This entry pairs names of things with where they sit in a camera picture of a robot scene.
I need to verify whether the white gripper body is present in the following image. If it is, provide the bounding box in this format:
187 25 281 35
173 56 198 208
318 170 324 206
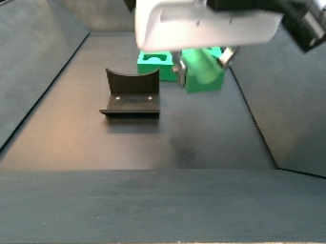
135 0 283 52

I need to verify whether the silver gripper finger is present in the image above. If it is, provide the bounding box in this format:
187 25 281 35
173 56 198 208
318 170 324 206
218 47 239 69
173 51 186 88

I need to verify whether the green arch object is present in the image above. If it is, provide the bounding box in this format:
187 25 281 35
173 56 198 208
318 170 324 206
182 49 225 93

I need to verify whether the black curved fixture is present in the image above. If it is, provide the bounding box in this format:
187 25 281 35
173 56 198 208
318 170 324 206
99 69 161 116

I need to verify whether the green shape sorter block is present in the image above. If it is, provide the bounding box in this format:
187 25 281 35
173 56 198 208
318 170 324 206
138 47 222 81

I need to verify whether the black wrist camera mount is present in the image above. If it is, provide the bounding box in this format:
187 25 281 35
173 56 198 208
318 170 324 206
207 0 326 52

